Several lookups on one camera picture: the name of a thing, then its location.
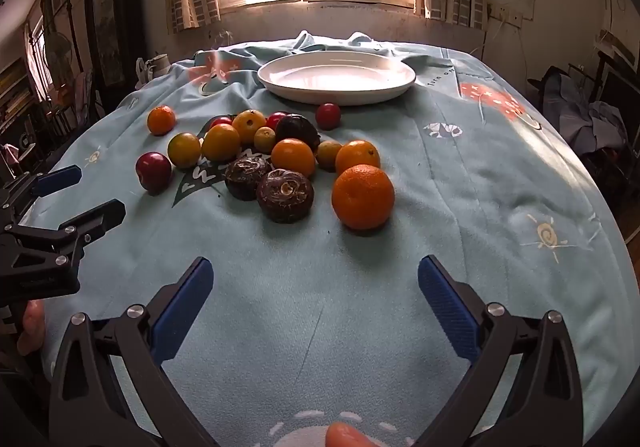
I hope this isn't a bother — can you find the small red tomato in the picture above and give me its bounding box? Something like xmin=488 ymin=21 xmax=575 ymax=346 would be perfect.
xmin=315 ymin=102 xmax=342 ymax=130

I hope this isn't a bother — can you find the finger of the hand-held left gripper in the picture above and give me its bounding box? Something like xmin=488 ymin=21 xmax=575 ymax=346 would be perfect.
xmin=0 ymin=165 xmax=82 ymax=220
xmin=0 ymin=198 xmax=127 ymax=278

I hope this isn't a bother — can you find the large orange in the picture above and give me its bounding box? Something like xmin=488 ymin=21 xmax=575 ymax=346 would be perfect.
xmin=331 ymin=164 xmax=396 ymax=231

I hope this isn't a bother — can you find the wall outlet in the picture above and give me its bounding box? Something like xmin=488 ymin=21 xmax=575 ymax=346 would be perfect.
xmin=487 ymin=2 xmax=523 ymax=24

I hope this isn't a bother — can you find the person's right hand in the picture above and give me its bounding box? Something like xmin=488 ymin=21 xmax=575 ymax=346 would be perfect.
xmin=325 ymin=422 xmax=373 ymax=447

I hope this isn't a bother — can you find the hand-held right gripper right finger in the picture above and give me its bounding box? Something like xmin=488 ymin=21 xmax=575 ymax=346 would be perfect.
xmin=415 ymin=254 xmax=583 ymax=447

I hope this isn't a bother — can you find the white kettle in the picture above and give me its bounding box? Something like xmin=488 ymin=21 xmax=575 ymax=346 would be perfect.
xmin=136 ymin=54 xmax=172 ymax=89

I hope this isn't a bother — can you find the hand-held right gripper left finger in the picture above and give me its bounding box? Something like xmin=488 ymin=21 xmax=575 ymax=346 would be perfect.
xmin=48 ymin=257 xmax=221 ymax=447

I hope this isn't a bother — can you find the person's left hand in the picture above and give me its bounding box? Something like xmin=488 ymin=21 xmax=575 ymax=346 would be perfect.
xmin=17 ymin=299 xmax=47 ymax=355

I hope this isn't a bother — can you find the dark framed picture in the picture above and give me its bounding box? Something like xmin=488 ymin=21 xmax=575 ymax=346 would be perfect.
xmin=84 ymin=0 xmax=132 ymax=89

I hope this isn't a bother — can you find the standing fan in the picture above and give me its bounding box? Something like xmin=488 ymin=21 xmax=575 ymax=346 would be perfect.
xmin=44 ymin=34 xmax=77 ymax=80

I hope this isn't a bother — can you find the small orange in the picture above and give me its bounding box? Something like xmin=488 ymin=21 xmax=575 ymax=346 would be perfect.
xmin=147 ymin=106 xmax=177 ymax=136

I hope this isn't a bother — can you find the greenish orange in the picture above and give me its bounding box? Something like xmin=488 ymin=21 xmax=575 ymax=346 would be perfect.
xmin=167 ymin=132 xmax=203 ymax=169

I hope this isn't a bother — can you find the yellow loquat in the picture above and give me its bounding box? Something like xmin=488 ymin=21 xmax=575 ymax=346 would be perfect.
xmin=231 ymin=109 xmax=268 ymax=144

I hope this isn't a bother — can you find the dark wrinkled passion fruit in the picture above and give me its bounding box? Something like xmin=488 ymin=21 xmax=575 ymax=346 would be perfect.
xmin=256 ymin=168 xmax=315 ymax=224
xmin=223 ymin=156 xmax=273 ymax=201
xmin=275 ymin=114 xmax=321 ymax=151

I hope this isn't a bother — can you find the bookshelf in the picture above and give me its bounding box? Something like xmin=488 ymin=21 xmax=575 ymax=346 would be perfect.
xmin=0 ymin=57 xmax=46 ymax=130

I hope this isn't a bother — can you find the pile of clothes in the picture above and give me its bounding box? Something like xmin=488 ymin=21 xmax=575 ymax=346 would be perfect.
xmin=542 ymin=67 xmax=628 ymax=153

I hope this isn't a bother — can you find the light blue printed blanket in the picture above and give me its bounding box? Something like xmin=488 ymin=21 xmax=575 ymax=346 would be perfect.
xmin=25 ymin=30 xmax=628 ymax=447

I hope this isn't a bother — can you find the yellow orange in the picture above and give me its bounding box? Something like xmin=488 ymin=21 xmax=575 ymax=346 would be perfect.
xmin=201 ymin=123 xmax=242 ymax=163

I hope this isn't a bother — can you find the white oval plate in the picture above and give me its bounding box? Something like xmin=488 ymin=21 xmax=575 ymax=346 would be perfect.
xmin=257 ymin=50 xmax=417 ymax=107

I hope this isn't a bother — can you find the brown longan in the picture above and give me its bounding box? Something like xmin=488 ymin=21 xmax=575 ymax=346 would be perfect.
xmin=253 ymin=126 xmax=277 ymax=154
xmin=315 ymin=140 xmax=344 ymax=172

